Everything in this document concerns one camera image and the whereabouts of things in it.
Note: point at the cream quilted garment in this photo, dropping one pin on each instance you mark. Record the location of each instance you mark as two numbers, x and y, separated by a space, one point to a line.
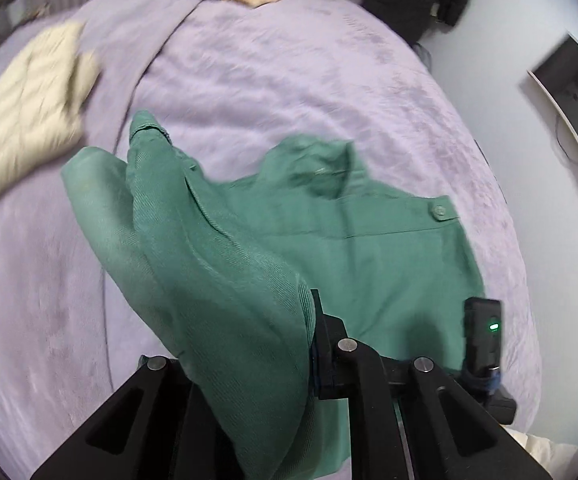
42 92

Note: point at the green work jacket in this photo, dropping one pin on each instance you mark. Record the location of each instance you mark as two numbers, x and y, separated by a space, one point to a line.
229 276

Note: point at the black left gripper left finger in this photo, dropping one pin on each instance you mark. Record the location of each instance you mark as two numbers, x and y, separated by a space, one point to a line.
156 426

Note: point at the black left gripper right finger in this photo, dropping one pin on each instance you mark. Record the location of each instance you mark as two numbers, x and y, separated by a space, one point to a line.
410 419

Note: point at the lavender plush bed blanket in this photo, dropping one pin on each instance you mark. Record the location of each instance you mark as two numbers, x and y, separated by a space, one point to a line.
228 83

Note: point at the black camera box green light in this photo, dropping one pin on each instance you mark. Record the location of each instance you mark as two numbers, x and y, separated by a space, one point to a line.
481 373

